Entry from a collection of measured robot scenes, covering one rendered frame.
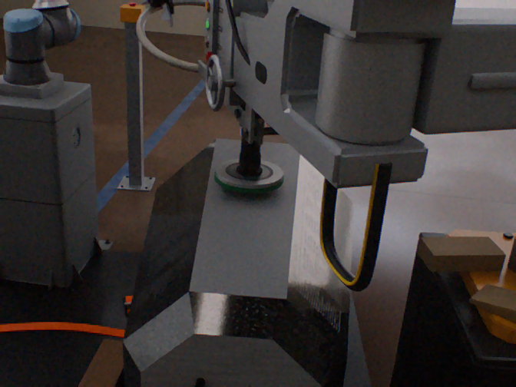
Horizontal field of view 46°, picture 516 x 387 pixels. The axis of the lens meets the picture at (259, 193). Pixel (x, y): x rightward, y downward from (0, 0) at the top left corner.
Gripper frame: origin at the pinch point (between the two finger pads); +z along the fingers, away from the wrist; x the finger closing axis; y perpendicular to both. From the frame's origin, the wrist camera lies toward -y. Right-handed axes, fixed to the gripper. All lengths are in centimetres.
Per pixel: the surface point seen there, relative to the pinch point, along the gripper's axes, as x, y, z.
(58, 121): -3, 47, 35
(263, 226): 107, 53, -8
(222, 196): 87, 48, 0
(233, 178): 86, 44, -5
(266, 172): 90, 32, -4
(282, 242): 115, 55, -12
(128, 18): -70, -41, 51
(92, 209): 0, 35, 94
